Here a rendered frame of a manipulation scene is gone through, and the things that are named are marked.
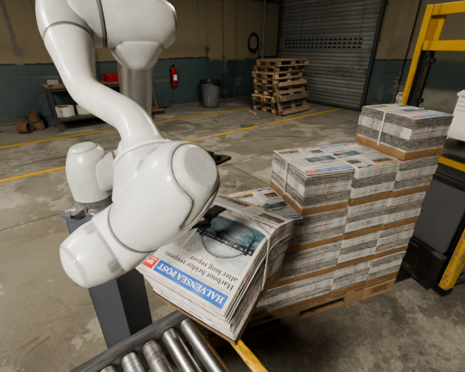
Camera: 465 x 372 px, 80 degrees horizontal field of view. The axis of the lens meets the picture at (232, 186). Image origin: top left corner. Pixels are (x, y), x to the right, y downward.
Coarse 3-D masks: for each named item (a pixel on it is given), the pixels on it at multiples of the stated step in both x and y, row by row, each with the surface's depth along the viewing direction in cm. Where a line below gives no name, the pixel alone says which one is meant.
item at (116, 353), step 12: (180, 312) 95; (156, 324) 91; (168, 324) 91; (180, 324) 92; (132, 336) 87; (144, 336) 87; (156, 336) 87; (180, 336) 95; (108, 348) 84; (120, 348) 83; (132, 348) 83; (96, 360) 80; (108, 360) 80; (120, 360) 82; (144, 360) 88
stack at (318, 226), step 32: (256, 192) 166; (320, 224) 149; (352, 224) 158; (288, 256) 151; (320, 256) 160; (352, 256) 170; (288, 288) 163; (320, 288) 175; (256, 320) 166; (288, 320) 177
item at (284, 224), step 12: (228, 204) 88; (240, 204) 91; (252, 204) 95; (252, 216) 80; (264, 216) 84; (276, 216) 87; (288, 228) 86; (276, 240) 78; (288, 240) 90; (276, 252) 82; (276, 264) 88
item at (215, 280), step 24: (192, 240) 72; (216, 240) 71; (240, 240) 70; (144, 264) 68; (168, 264) 67; (192, 264) 66; (216, 264) 66; (240, 264) 65; (168, 288) 68; (192, 288) 62; (216, 288) 62; (240, 288) 62; (192, 312) 75; (216, 312) 59; (240, 312) 69
